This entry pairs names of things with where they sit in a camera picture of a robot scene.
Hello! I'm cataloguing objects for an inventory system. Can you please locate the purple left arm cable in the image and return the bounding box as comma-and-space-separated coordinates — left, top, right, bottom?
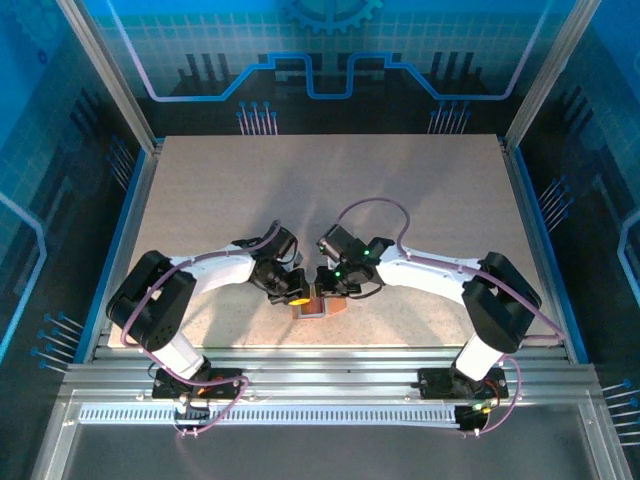
121, 219, 282, 440

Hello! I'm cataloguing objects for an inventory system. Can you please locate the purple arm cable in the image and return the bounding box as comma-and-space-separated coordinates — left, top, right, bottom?
121, 219, 282, 440
337, 197, 569, 440

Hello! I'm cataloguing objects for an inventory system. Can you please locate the aluminium frame post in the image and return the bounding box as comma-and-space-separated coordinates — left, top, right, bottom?
55, 0, 165, 154
501, 0, 605, 154

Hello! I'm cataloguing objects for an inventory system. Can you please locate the white slotted cable duct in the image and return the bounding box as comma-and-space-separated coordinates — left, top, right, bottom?
77, 404, 464, 427

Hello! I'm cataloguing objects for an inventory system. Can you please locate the aluminium side rail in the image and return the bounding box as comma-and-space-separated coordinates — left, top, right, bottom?
82, 142, 164, 364
497, 137, 576, 364

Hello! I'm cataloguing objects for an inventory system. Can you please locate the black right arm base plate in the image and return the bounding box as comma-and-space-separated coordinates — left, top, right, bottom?
418, 367, 509, 400

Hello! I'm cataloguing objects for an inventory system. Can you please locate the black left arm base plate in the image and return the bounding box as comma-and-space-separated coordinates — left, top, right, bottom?
151, 367, 242, 400

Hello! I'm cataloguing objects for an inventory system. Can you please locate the black connector box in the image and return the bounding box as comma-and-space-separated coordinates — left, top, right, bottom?
455, 404, 489, 431
173, 399, 211, 429

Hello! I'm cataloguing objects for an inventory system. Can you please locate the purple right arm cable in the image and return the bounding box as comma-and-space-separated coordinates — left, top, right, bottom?
337, 197, 569, 440

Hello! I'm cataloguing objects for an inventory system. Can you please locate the aluminium cross beam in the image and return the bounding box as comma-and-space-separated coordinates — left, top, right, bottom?
59, 346, 606, 404

